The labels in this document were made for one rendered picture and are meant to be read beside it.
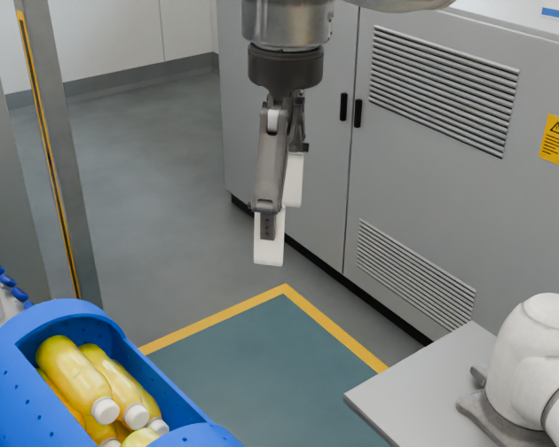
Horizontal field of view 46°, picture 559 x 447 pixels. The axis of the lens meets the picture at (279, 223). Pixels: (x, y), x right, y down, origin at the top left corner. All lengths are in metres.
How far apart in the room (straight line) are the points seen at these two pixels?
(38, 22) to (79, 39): 4.02
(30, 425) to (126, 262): 2.46
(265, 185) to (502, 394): 0.74
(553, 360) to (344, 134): 1.88
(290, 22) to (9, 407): 0.79
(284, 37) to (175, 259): 2.93
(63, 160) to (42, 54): 0.28
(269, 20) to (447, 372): 0.95
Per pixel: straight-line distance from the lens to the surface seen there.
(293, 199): 0.79
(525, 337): 1.16
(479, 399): 1.34
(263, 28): 0.62
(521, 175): 2.28
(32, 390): 1.13
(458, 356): 1.44
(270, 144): 0.62
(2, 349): 1.22
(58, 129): 1.77
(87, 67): 5.78
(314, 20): 0.62
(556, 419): 1.14
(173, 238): 3.68
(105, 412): 1.12
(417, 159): 2.57
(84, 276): 1.99
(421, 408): 1.32
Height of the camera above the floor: 1.98
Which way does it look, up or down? 32 degrees down
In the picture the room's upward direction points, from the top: straight up
